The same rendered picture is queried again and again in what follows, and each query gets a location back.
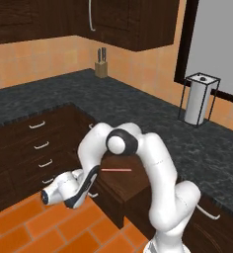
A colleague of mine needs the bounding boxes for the open dark wooden drawer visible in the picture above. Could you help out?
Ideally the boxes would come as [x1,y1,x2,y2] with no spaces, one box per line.
[88,153,156,230]

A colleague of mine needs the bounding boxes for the dark wooden upper cupboards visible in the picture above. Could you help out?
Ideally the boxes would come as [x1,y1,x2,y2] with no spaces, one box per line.
[0,0,181,52]

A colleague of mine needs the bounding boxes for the dark wooden drawer front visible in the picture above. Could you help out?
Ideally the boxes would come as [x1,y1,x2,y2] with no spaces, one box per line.
[3,143,83,183]
[182,196,233,253]
[1,124,81,165]
[72,106,101,146]
[0,105,79,146]
[5,164,77,203]

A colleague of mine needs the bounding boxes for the thin red straw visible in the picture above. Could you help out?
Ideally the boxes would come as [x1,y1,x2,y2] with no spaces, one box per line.
[101,168,133,173]

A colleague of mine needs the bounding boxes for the light wooden knife block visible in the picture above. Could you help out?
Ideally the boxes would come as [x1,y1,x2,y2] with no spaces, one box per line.
[94,60,110,79]

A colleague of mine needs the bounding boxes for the black-framed window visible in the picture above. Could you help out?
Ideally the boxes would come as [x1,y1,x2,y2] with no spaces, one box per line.
[173,0,233,107]

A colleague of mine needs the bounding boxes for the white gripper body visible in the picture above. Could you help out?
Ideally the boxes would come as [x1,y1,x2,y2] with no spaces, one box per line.
[40,172,74,208]

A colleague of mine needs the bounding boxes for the white paper towel roll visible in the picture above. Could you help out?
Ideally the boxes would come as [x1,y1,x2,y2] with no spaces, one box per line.
[184,76,210,126]

